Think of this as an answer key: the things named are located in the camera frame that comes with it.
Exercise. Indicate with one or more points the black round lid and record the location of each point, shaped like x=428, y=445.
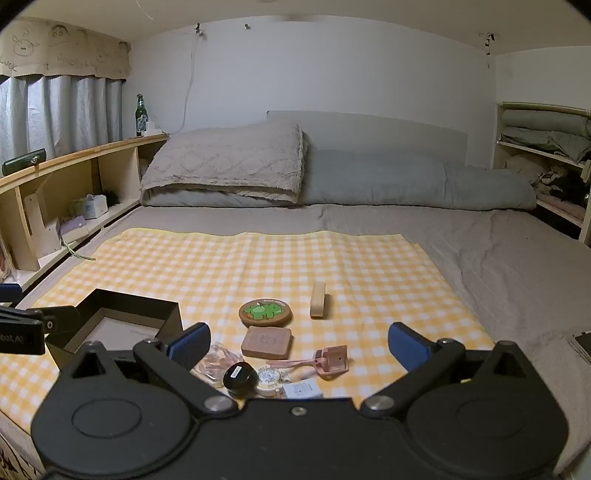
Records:
x=239, y=378

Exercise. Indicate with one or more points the small wooden block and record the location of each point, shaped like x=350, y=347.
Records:
x=318, y=300

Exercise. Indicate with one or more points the long wooden bedside shelf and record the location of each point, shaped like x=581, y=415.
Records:
x=83, y=157

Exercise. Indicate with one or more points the small white box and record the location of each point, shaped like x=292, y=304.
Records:
x=92, y=206

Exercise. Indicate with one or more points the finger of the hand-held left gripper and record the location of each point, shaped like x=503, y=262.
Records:
x=10, y=294

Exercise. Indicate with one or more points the tall wooden shelf unit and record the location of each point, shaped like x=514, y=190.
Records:
x=496, y=138

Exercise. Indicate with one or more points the dark glasses case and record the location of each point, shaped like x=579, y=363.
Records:
x=23, y=162

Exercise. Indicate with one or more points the clear plastic packet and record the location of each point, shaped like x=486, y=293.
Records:
x=217, y=362

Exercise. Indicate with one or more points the round green frog coaster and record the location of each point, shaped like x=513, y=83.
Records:
x=265, y=312

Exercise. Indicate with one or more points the folded grey-green blanket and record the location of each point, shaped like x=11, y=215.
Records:
x=540, y=143

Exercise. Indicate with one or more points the grey folded duvet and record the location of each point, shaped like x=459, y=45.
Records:
x=397, y=180

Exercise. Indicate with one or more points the yellow checked cloth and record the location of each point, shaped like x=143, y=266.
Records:
x=240, y=263

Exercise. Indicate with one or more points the purple card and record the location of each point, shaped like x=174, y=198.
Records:
x=74, y=226

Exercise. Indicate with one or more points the wooden stand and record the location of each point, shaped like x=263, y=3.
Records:
x=34, y=230

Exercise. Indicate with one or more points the white charger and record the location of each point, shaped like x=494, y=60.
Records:
x=151, y=125

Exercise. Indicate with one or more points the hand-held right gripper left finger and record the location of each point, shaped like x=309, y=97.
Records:
x=190, y=345

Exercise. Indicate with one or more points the pile of mixed clothes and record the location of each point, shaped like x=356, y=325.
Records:
x=554, y=180

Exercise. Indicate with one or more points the green glass bottle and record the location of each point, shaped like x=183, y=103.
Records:
x=140, y=117

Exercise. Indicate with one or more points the black cardboard box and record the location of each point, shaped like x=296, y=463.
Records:
x=134, y=307

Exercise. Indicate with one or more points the small white round clock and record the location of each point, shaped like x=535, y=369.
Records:
x=268, y=378

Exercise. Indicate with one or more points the beige doodled valance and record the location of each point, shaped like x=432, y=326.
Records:
x=60, y=46

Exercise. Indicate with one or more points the grey curtain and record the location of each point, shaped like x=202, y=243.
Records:
x=64, y=115

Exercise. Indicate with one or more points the smartphone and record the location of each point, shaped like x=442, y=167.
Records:
x=582, y=346

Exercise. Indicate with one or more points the small white packet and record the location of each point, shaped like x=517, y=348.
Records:
x=302, y=390

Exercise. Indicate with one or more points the rolled grey-green blanket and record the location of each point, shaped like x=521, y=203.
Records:
x=545, y=120

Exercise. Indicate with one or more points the beige textured pillow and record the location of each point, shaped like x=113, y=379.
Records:
x=226, y=159

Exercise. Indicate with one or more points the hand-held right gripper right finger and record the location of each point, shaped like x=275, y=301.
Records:
x=408, y=346

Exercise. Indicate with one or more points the black fluffy item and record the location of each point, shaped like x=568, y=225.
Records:
x=112, y=197

